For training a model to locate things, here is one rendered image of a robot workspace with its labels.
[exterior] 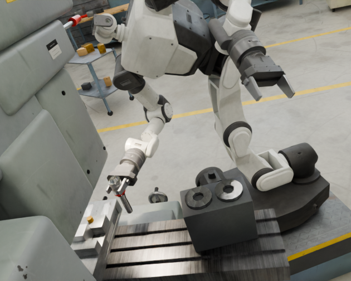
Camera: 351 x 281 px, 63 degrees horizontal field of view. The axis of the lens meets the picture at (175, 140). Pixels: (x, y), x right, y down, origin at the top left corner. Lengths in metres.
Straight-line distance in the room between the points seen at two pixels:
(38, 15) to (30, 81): 0.16
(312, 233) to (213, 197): 0.90
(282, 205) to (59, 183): 1.23
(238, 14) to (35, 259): 0.74
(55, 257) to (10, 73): 0.34
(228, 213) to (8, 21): 0.74
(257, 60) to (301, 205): 1.01
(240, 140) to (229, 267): 0.58
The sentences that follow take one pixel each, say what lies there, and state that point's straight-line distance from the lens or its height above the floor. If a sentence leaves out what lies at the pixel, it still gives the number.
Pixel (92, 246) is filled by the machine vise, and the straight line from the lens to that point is 1.09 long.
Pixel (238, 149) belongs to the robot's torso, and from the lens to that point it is 1.36.
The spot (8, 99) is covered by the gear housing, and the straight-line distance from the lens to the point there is 0.58.
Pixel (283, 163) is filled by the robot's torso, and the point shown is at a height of 0.74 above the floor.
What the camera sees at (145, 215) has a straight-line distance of 1.35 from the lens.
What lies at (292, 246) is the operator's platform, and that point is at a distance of 1.70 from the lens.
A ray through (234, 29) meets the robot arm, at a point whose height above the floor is 1.58.
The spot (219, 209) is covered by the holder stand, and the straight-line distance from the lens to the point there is 0.92.
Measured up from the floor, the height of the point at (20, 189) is 1.53.
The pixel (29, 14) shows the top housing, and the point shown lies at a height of 1.76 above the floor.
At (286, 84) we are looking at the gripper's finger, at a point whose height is 1.44.
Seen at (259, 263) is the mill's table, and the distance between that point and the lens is 1.02.
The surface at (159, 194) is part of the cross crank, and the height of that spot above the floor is 0.68.
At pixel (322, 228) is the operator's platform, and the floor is 0.40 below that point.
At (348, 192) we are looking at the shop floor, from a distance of 2.53.
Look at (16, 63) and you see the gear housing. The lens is 0.63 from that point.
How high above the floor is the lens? 1.81
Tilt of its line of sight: 33 degrees down
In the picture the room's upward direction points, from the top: 17 degrees counter-clockwise
